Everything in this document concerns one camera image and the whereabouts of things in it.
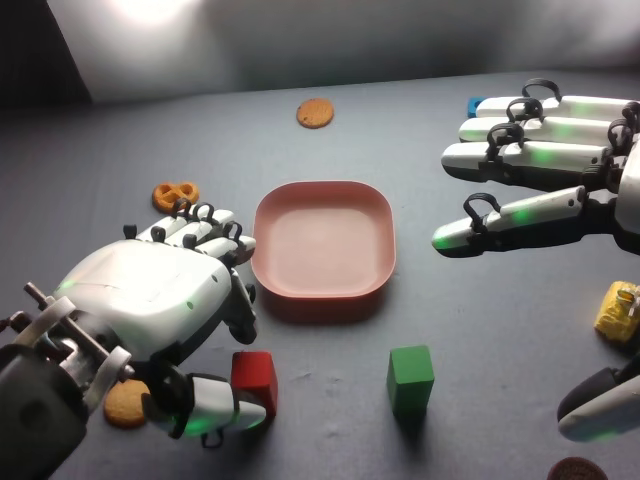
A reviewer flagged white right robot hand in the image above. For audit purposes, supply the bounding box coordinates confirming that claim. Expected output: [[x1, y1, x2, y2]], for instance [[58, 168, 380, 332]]
[[431, 78, 640, 445]]

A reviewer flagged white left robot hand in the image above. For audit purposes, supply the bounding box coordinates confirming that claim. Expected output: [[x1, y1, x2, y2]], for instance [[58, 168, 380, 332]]
[[54, 197, 270, 449]]

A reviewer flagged red block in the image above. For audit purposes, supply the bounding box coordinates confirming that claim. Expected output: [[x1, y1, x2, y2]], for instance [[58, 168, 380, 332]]
[[230, 350, 280, 422]]

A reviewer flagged green block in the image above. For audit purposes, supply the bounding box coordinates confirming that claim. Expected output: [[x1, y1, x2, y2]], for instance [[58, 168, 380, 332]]
[[385, 344, 436, 419]]

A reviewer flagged pink square plate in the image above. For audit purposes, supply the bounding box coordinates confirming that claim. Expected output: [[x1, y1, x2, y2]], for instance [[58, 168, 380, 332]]
[[250, 180, 398, 302]]

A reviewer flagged orange pretzel cookie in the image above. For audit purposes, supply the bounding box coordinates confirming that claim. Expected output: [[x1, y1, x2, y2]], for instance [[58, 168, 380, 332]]
[[151, 181, 200, 213]]

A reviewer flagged small round tan cookie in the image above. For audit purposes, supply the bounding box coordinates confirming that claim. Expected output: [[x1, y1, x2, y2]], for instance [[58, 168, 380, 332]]
[[102, 378, 152, 429]]

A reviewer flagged yellow corn toy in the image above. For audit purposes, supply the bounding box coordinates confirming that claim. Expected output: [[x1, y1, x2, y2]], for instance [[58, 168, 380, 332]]
[[593, 280, 640, 344]]

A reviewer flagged grey table cloth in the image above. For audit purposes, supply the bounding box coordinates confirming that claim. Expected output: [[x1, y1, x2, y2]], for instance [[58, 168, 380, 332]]
[[0, 69, 640, 480]]

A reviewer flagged large round speckled cookie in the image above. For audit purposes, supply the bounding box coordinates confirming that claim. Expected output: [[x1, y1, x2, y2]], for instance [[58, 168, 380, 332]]
[[295, 97, 335, 130]]

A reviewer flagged dark chocolate sandwich cookie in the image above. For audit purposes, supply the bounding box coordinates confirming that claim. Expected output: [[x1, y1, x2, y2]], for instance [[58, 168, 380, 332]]
[[546, 455, 609, 480]]

